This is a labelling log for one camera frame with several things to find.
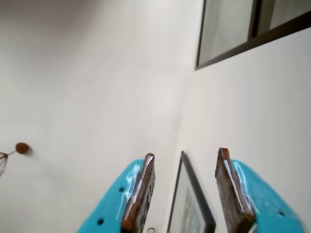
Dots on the black framed picture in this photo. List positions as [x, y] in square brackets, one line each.
[187, 208]

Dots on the small round wall fixture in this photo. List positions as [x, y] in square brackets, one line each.
[151, 229]

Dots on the round brown wall hook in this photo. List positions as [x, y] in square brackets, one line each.
[22, 148]

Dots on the dark framed window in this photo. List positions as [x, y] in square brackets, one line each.
[255, 19]

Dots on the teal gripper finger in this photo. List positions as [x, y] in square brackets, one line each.
[262, 201]
[114, 199]

